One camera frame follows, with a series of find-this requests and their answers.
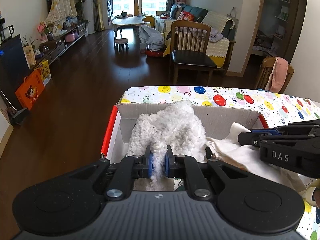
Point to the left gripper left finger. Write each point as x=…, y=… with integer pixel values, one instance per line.
x=121, y=176

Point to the wooden chair black seat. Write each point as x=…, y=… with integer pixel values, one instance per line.
x=188, y=46

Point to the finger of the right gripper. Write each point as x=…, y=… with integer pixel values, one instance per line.
x=265, y=138
x=295, y=128

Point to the white fluffy cloth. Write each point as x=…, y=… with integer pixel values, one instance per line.
x=177, y=126

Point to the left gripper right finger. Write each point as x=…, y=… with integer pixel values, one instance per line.
x=191, y=172

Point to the white coffee table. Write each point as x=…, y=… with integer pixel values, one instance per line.
x=126, y=23

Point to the small wooden stool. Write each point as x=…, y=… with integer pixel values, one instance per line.
x=121, y=45

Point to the tv console cabinet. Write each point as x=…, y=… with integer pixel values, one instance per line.
x=52, y=50

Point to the wooden chair with towel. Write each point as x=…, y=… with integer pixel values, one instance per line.
x=264, y=81

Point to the balloon print tablecloth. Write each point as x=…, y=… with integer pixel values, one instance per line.
x=251, y=109

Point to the cream cloth napkin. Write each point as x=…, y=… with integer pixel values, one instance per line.
x=247, y=158

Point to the red cardboard box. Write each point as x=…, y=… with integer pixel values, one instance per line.
x=117, y=144

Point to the pink towel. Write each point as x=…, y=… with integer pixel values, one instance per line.
x=278, y=75

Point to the orange gift bag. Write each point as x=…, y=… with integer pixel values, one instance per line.
x=30, y=90

